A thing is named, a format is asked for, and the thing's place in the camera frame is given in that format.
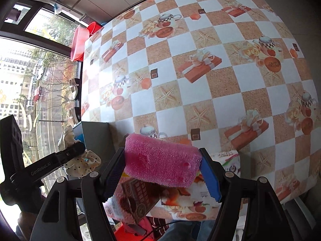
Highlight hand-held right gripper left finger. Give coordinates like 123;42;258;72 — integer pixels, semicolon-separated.
31;148;126;241

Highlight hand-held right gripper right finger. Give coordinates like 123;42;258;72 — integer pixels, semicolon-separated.
199;148;293;241

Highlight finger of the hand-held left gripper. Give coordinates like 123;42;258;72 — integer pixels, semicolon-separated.
24;142;86;181

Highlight cream polka dot scrunchie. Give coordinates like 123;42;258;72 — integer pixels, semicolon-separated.
58;126;102;177

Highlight pink foam sponge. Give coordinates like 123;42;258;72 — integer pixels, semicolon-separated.
124;134;203;189

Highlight person's left hand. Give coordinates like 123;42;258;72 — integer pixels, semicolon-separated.
16;211;42;241

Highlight fox print carton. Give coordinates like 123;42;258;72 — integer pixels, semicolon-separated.
160;152;241;221

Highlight white shoe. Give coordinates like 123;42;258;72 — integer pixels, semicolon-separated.
67;108;77;126
68;78;80;99

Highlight black smartphone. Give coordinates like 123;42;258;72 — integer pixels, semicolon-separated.
127;224;147;235

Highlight person's legs in jeans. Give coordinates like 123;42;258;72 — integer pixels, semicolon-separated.
160;220;216;241

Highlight red bag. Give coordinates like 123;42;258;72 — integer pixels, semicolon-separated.
113;216;166;241

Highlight checkered printed tablecloth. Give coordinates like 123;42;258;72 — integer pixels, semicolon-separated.
80;0;321;221

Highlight pink plastic basin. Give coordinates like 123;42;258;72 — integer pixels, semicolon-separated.
71;25;89;61

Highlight red plastic basin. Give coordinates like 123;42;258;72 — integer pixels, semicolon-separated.
85;21;103;39

